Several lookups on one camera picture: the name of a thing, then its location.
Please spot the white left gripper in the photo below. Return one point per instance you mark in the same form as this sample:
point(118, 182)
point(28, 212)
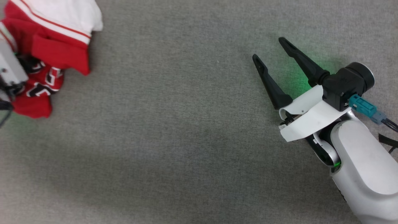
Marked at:
point(11, 65)

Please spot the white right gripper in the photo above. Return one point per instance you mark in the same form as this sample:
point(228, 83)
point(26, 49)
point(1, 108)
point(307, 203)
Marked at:
point(311, 119)

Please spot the red and white jersey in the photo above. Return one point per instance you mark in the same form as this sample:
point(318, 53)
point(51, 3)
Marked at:
point(59, 53)

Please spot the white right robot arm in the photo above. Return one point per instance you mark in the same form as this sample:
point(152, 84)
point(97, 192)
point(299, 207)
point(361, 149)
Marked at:
point(367, 161)

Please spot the grey fabric sofa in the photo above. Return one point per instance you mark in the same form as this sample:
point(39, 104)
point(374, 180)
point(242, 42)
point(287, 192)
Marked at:
point(186, 124)

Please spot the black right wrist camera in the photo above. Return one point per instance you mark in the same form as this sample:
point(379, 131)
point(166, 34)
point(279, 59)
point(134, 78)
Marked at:
point(345, 84)

